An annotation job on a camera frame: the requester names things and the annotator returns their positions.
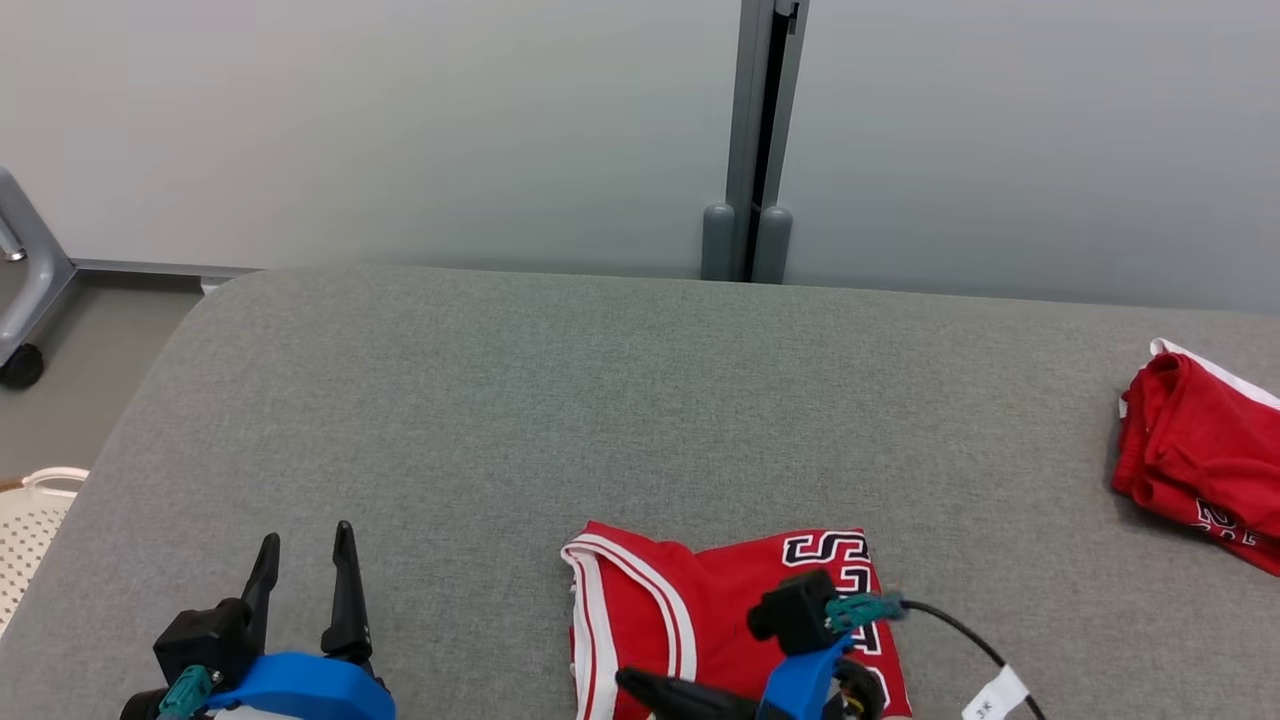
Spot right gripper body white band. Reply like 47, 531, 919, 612
825, 658, 889, 720

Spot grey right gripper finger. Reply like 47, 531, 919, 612
614, 667, 769, 720

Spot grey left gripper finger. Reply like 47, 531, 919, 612
240, 532, 282, 657
321, 520, 374, 663

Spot red basketball jersey white trim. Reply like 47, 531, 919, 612
560, 520, 913, 720

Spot red white-striped basketball shorts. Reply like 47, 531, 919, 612
1110, 338, 1280, 578

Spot white perforated laundry basket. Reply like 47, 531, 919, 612
0, 466, 91, 637

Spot black caster wheel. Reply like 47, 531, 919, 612
0, 343, 46, 391

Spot grey curved partition foot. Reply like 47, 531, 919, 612
0, 165, 79, 366

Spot blue right camera mount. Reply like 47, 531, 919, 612
757, 635, 853, 720

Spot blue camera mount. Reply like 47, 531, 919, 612
205, 651, 398, 720
757, 635, 853, 720

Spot blue left camera mount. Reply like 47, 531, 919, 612
205, 651, 398, 720

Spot teal right camera connector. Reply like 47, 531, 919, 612
825, 590, 909, 635

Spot teal camera connector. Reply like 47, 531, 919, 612
158, 665, 219, 720
825, 590, 909, 635

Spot teal left camera connector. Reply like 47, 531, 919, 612
158, 665, 219, 720

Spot white cable label tag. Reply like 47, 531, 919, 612
960, 664, 1032, 720

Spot grey partition base rail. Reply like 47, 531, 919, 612
72, 259, 263, 283

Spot grey rounded post foot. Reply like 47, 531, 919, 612
701, 204, 737, 282
753, 205, 794, 285

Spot grey metal partition post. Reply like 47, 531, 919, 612
725, 0, 811, 283

